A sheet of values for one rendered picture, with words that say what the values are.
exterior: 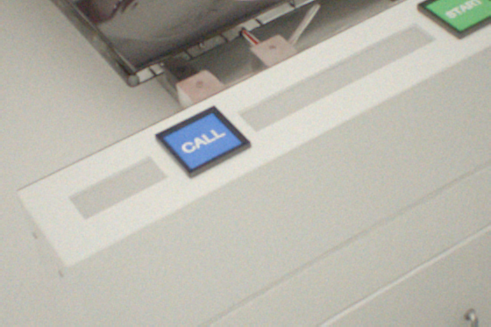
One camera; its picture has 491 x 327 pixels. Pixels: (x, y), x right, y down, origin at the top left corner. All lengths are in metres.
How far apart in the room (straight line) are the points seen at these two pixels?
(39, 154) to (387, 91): 0.38
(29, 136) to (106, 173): 0.28
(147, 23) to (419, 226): 0.33
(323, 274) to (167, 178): 0.20
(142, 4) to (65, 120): 0.14
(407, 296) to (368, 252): 0.10
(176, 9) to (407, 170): 0.30
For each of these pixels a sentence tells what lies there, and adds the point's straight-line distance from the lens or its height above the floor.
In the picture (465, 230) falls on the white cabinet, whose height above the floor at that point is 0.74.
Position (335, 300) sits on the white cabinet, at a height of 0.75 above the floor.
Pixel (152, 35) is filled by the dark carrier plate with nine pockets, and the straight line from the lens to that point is 1.04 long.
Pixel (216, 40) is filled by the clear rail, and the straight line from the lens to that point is 1.02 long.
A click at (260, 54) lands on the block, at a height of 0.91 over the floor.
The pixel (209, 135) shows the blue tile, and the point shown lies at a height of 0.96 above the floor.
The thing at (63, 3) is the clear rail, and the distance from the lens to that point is 1.10.
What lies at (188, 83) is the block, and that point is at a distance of 0.96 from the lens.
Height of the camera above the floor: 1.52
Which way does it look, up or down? 43 degrees down
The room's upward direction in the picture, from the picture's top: 8 degrees counter-clockwise
